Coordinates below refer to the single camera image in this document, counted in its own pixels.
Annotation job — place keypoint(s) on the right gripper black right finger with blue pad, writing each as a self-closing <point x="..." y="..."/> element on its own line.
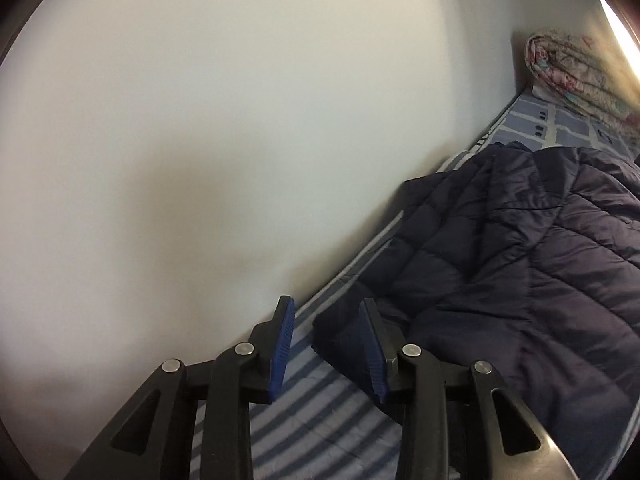
<point x="381" y="342"/>

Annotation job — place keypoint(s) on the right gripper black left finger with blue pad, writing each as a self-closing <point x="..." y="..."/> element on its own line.
<point x="272" y="343"/>

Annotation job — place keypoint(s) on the navy quilted puffer jacket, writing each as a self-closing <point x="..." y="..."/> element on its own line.
<point x="530" y="261"/>

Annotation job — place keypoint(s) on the floral folded blanket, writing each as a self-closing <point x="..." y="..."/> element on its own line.
<point x="589" y="77"/>

